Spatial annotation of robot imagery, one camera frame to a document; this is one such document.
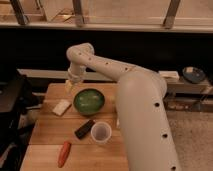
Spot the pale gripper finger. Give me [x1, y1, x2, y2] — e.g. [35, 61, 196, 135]
[65, 80, 74, 93]

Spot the white sponge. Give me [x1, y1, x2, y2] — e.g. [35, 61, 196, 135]
[52, 99, 71, 116]

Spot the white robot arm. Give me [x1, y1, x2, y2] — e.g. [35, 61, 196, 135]
[66, 43, 182, 171]

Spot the green ceramic bowl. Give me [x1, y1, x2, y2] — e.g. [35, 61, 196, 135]
[73, 88, 105, 116]

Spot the translucent plastic cup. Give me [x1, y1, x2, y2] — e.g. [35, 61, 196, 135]
[90, 122, 112, 144]

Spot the black rectangular block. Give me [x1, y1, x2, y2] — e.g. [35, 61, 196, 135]
[75, 120, 95, 139]

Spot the black chair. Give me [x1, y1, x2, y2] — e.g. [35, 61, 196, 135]
[0, 73, 39, 171]

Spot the orange carrot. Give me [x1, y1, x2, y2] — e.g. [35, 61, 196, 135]
[58, 141, 71, 168]

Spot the white box on shelf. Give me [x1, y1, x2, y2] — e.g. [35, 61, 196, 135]
[159, 71, 179, 81]

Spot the dark blue plate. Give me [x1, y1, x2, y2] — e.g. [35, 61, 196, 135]
[182, 67, 206, 84]

